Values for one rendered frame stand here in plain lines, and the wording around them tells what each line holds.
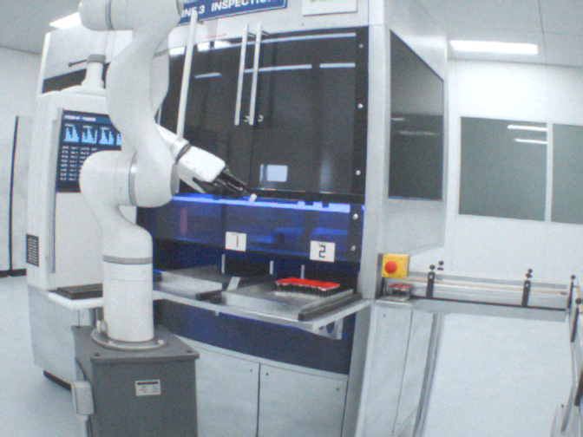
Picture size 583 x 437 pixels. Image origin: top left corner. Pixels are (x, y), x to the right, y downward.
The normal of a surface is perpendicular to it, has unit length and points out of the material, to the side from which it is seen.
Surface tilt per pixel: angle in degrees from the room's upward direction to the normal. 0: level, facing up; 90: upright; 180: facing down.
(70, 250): 90
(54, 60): 90
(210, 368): 90
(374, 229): 90
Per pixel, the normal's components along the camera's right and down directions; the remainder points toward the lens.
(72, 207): 0.83, 0.07
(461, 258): -0.48, 0.02
